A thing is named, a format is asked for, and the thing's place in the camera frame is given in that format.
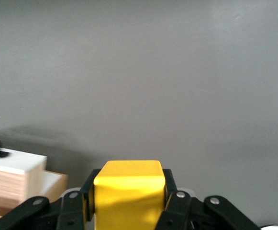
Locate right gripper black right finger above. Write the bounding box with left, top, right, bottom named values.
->
left=153, top=169, right=261, bottom=230

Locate white-fronted wooden drawer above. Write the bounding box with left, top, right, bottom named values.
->
left=0, top=146, right=47, bottom=210

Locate yellow cube block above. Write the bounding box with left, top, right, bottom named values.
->
left=93, top=160, right=166, bottom=230

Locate dark grey table mat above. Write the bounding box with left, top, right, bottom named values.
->
left=0, top=0, right=278, bottom=230

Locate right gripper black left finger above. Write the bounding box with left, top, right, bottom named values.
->
left=0, top=169, right=102, bottom=230

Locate light wooden drawer cabinet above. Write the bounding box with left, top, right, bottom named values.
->
left=0, top=170, right=69, bottom=225

